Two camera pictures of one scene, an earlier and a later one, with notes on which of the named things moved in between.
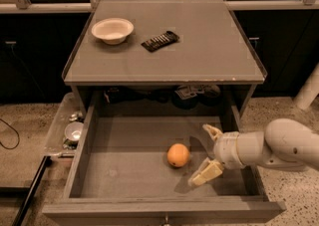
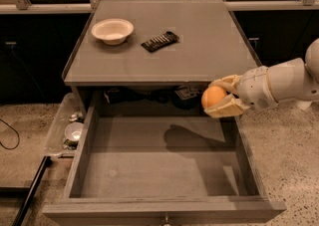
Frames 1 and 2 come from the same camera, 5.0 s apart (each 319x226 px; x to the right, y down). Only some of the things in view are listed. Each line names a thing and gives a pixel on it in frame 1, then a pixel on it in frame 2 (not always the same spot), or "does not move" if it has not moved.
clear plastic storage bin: x=67 y=127 does not move
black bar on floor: x=45 y=162 does not move
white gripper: x=225 y=147 to x=254 y=88
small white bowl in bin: x=74 y=130 does not move
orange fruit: x=177 y=155 to x=211 y=96
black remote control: x=159 y=40 does not move
